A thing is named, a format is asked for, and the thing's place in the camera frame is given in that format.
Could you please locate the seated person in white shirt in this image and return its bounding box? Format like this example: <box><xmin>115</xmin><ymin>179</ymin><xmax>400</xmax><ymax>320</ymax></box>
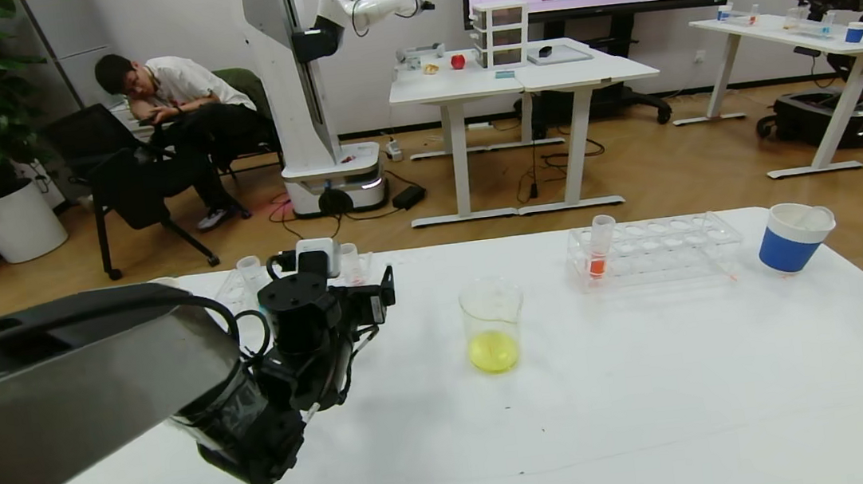
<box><xmin>93</xmin><ymin>39</ymin><xmax>270</xmax><ymax>242</ymax></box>

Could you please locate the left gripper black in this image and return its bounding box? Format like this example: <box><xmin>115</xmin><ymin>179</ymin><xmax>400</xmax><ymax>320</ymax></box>
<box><xmin>327</xmin><ymin>264</ymin><xmax>399</xmax><ymax>332</ymax></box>

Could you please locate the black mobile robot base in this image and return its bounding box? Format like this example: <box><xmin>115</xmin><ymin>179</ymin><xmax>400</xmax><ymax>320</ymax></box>
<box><xmin>753</xmin><ymin>86</ymin><xmax>863</xmax><ymax>160</ymax></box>

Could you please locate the test tube with blue liquid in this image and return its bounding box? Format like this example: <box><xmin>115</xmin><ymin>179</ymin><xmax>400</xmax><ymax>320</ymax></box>
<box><xmin>235</xmin><ymin>254</ymin><xmax>266</xmax><ymax>297</ymax></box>

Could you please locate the clear glass beaker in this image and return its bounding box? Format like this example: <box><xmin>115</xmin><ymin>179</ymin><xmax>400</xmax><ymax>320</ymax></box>
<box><xmin>457</xmin><ymin>274</ymin><xmax>531</xmax><ymax>377</ymax></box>

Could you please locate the paper cup with blue sleeve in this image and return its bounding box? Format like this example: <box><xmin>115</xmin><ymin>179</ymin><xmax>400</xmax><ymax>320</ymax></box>
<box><xmin>754</xmin><ymin>198</ymin><xmax>841</xmax><ymax>277</ymax></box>

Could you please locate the long white standing desk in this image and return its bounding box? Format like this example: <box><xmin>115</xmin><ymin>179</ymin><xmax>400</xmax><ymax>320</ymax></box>
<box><xmin>663</xmin><ymin>2</ymin><xmax>863</xmax><ymax>190</ymax></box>

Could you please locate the white humanoid robot on column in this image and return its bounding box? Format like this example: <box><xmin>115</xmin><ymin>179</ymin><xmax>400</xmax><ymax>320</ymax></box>
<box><xmin>242</xmin><ymin>0</ymin><xmax>456</xmax><ymax>225</ymax></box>

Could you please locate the clear acrylic test tube rack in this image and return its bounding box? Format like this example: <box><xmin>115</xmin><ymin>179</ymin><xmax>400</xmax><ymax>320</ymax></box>
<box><xmin>212</xmin><ymin>250</ymin><xmax>384</xmax><ymax>337</ymax></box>
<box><xmin>563</xmin><ymin>208</ymin><xmax>747</xmax><ymax>294</ymax></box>

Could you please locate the black power adapter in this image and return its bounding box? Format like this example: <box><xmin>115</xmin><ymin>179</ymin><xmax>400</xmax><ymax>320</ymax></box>
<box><xmin>392</xmin><ymin>184</ymin><xmax>429</xmax><ymax>212</ymax></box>

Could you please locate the white mini drawer cabinet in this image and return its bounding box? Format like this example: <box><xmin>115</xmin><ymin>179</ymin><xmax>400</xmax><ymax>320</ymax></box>
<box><xmin>468</xmin><ymin>0</ymin><xmax>535</xmax><ymax>72</ymax></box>

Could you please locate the black office chair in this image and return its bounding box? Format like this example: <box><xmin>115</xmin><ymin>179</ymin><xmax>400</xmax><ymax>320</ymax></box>
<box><xmin>47</xmin><ymin>94</ymin><xmax>221</xmax><ymax>286</ymax></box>

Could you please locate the grey tray on desk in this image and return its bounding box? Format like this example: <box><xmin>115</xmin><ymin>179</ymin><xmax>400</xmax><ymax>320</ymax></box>
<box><xmin>526</xmin><ymin>41</ymin><xmax>594</xmax><ymax>69</ymax></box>

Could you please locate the test tube with red liquid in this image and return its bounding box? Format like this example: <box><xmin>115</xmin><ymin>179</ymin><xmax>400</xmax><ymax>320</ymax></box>
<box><xmin>582</xmin><ymin>213</ymin><xmax>622</xmax><ymax>280</ymax></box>
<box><xmin>337</xmin><ymin>242</ymin><xmax>364</xmax><ymax>287</ymax></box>

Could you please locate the white plant pot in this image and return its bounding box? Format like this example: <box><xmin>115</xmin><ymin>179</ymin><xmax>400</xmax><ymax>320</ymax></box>
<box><xmin>0</xmin><ymin>173</ymin><xmax>72</xmax><ymax>266</ymax></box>

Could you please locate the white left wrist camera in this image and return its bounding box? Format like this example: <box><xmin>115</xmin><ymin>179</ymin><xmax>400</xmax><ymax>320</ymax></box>
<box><xmin>294</xmin><ymin>236</ymin><xmax>344</xmax><ymax>282</ymax></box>

